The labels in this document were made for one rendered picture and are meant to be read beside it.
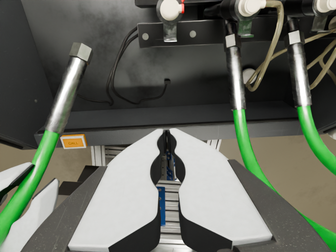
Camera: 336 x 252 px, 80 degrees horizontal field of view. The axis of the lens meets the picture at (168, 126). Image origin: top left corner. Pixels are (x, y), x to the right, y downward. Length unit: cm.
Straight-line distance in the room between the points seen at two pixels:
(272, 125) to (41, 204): 45
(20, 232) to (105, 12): 44
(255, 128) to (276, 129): 5
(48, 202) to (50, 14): 44
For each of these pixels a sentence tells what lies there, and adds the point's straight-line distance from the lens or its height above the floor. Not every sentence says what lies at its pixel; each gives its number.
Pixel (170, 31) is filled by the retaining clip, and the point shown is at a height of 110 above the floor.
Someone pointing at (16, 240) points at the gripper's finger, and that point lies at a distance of 21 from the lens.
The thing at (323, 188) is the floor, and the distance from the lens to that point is 241.
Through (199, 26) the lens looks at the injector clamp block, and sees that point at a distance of 37.
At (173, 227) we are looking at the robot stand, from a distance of 76.
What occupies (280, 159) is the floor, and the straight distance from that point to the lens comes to 196.
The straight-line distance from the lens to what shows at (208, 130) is 46.
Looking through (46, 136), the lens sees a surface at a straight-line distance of 23.
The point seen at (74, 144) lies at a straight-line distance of 50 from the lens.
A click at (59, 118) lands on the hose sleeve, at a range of 23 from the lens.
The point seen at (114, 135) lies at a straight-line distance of 47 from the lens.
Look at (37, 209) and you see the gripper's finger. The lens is 21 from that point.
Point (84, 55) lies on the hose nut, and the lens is 24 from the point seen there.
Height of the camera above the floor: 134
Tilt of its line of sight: 62 degrees down
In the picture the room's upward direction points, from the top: 177 degrees clockwise
